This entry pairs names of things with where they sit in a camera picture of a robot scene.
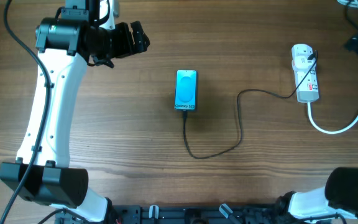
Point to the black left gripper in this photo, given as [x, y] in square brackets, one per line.
[127, 48]

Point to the cyan screen Galaxy smartphone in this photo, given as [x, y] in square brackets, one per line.
[186, 90]

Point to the white power strip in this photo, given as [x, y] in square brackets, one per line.
[306, 83]

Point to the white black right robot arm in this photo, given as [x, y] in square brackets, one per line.
[339, 197]

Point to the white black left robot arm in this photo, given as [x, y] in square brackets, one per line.
[82, 34]

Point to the white charger plug adapter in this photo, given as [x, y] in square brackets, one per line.
[303, 63]

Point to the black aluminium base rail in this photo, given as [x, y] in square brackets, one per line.
[257, 214]

